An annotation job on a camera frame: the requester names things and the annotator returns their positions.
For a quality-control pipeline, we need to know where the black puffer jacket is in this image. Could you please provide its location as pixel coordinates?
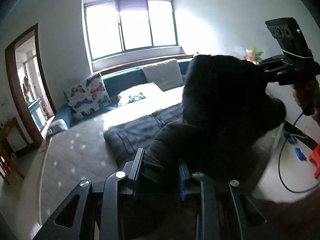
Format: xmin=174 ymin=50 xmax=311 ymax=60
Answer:
xmin=102 ymin=54 xmax=287 ymax=240

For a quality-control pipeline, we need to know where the person's right hand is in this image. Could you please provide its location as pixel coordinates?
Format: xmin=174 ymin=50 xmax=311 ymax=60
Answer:
xmin=291 ymin=78 xmax=320 ymax=125

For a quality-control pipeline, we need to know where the flower bouquet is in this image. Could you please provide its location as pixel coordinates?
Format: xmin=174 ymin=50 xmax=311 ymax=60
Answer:
xmin=243 ymin=49 xmax=264 ymax=65

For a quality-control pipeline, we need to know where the blue slipper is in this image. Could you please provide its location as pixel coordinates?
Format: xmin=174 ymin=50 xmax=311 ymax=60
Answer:
xmin=294 ymin=147 xmax=307 ymax=161

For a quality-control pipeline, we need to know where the small patterned pillow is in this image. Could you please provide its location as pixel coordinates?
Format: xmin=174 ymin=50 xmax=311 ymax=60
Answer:
xmin=46 ymin=119 xmax=68 ymax=142

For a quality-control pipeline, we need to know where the red plastic stool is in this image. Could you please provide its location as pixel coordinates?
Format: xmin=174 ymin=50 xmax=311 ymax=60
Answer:
xmin=307 ymin=144 xmax=320 ymax=179

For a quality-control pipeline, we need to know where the white butterfly pillow flat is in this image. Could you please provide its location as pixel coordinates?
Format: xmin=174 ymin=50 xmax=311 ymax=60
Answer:
xmin=118 ymin=82 xmax=163 ymax=106

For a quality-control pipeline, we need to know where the butterfly pillow upright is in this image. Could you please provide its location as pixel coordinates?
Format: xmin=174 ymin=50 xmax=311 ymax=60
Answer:
xmin=63 ymin=73 xmax=112 ymax=120

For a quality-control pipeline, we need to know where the wooden cabinet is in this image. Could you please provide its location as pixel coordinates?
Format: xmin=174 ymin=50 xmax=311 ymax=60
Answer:
xmin=1 ymin=117 xmax=31 ymax=185

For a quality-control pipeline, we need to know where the grey cushion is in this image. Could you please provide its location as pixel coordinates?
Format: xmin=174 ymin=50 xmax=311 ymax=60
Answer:
xmin=142 ymin=59 xmax=183 ymax=91

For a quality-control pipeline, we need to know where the green framed window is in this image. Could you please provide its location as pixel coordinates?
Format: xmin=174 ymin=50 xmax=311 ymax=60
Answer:
xmin=84 ymin=0 xmax=178 ymax=61

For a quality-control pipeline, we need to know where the black cable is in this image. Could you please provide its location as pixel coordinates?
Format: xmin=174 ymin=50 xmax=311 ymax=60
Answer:
xmin=278 ymin=112 xmax=320 ymax=194

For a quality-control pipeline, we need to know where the wooden door frame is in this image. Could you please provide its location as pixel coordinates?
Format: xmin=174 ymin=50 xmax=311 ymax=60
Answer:
xmin=5 ymin=24 xmax=56 ymax=146

